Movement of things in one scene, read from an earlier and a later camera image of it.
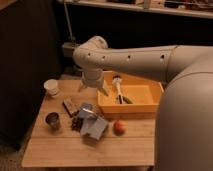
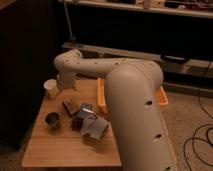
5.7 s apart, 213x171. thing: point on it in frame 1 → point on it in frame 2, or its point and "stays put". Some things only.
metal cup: (54, 121) stays put
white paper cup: (51, 88) stays put
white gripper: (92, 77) → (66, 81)
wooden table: (69, 130) stays put
